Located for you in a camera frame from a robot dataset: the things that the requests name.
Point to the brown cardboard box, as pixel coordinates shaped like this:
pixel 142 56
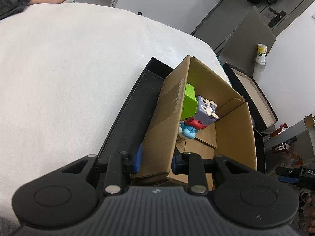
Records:
pixel 162 127

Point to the black tray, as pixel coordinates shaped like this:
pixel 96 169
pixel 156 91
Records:
pixel 137 98

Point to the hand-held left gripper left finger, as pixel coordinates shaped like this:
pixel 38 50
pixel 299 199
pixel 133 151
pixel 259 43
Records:
pixel 137 161

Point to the green cube toy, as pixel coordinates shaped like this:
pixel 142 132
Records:
pixel 189 100

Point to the purple cube toy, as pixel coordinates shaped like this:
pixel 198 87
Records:
pixel 204 118

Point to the white bed sheet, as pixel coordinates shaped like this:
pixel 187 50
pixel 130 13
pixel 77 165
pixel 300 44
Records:
pixel 61 78

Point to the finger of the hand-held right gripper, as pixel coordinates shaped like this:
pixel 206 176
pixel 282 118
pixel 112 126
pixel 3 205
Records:
pixel 286 178

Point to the grey chair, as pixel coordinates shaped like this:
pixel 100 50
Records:
pixel 246 36

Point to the blue figurine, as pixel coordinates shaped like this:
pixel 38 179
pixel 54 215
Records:
pixel 189 132

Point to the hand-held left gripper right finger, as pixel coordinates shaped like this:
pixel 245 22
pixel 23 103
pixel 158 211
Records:
pixel 174 166

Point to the grey desk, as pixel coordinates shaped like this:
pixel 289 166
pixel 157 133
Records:
pixel 290 132

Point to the red basket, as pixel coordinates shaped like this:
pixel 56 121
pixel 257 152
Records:
pixel 280 147

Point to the yellow white spray can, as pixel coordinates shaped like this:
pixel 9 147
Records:
pixel 261 52

